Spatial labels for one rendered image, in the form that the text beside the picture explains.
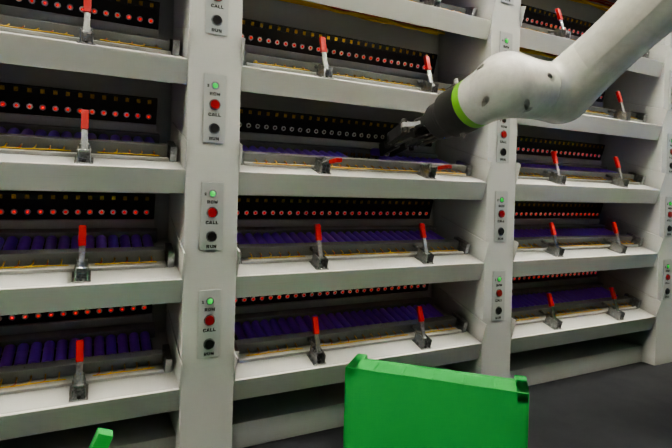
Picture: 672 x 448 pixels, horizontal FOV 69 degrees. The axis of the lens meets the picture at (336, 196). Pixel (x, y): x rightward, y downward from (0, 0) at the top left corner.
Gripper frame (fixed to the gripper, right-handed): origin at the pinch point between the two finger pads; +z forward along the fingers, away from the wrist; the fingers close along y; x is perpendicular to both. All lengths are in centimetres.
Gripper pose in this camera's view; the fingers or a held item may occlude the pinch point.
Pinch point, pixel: (393, 146)
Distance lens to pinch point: 113.2
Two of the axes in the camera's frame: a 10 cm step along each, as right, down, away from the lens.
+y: -8.9, -0.2, -4.5
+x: 0.7, 9.8, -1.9
